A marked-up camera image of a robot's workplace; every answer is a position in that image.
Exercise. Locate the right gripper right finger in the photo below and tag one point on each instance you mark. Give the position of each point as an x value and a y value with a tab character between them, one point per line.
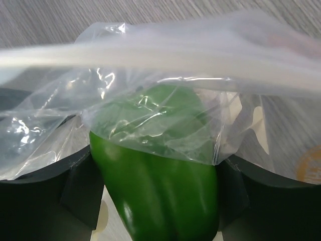
255	204

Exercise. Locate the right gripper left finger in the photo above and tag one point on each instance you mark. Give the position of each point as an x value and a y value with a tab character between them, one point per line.
56	193

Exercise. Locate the green fake leafy vegetable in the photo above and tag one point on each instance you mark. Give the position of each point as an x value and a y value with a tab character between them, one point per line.
158	163

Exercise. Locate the polka dot zip bag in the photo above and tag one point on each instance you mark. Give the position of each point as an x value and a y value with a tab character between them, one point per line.
196	90

